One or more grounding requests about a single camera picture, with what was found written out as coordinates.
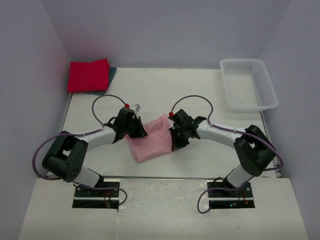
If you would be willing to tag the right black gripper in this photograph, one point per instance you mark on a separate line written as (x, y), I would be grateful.
(177, 135)

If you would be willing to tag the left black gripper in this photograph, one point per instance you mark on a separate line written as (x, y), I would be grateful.
(137, 126)

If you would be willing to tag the pink t shirt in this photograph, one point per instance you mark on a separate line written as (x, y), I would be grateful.
(158, 141)

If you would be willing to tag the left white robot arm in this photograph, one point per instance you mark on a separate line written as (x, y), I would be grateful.
(66, 156)

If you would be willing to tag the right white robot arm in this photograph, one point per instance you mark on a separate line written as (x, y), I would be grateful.
(253, 149)

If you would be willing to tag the folded teal t shirt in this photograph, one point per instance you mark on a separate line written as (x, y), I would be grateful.
(112, 73)

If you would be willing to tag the folded red t shirt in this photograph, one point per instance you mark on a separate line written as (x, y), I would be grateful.
(88, 76)

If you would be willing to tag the white plastic basket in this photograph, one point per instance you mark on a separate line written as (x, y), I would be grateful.
(248, 86)

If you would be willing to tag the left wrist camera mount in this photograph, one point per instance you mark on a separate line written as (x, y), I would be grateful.
(134, 107)

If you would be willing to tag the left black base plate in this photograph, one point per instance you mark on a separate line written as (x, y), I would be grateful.
(97, 199)

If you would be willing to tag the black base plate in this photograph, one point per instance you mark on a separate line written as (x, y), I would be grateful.
(240, 199)
(97, 199)

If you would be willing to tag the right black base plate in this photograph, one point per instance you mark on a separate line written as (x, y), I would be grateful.
(240, 199)

